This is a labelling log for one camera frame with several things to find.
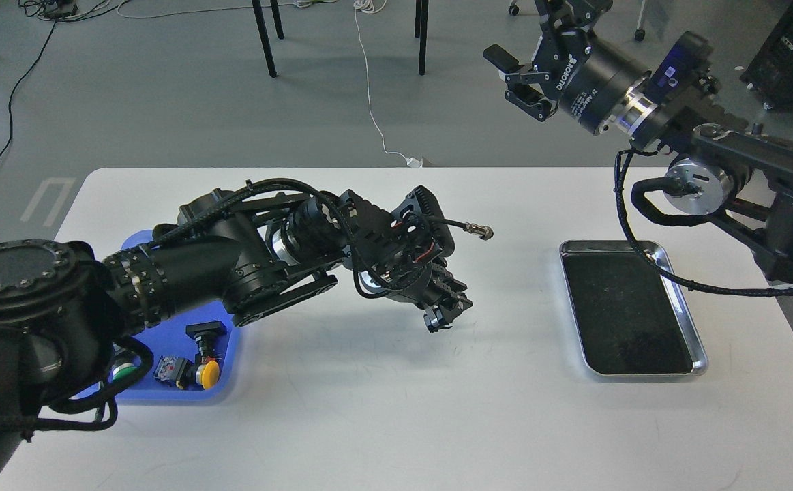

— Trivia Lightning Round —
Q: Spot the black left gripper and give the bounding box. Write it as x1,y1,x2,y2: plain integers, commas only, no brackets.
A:
385,263,473,333

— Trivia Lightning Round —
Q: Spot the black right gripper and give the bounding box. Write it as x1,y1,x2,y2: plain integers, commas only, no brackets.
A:
483,1,650,135

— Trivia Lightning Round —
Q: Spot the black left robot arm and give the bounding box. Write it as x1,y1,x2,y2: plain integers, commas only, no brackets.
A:
0,178,494,473

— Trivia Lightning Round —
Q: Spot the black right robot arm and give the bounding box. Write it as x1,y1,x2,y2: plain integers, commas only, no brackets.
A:
483,1,793,297

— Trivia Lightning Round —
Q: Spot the silver metal tray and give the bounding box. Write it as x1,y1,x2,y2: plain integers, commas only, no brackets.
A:
559,240,708,381

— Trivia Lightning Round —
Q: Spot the blue plastic tray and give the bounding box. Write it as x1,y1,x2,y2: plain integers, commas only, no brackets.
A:
101,230,241,404

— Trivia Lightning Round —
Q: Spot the white rolling chair base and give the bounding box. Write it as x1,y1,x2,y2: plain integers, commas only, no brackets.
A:
507,1,650,42

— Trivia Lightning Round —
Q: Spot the black table leg pair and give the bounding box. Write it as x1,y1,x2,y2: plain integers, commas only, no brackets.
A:
414,0,430,76

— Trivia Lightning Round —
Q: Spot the black square push button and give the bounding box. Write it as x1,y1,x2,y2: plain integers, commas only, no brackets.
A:
185,321,227,358

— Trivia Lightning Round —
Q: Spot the dark green push button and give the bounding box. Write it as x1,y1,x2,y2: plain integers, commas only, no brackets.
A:
110,343,140,389

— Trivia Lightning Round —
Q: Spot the white cable on floor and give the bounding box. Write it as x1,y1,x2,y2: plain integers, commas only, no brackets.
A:
118,0,424,168

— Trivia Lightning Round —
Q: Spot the yellow push button switch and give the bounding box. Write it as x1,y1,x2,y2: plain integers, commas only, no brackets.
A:
192,355,221,389

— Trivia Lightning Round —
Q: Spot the black cable on floor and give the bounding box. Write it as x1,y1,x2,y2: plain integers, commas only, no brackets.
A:
0,0,117,258

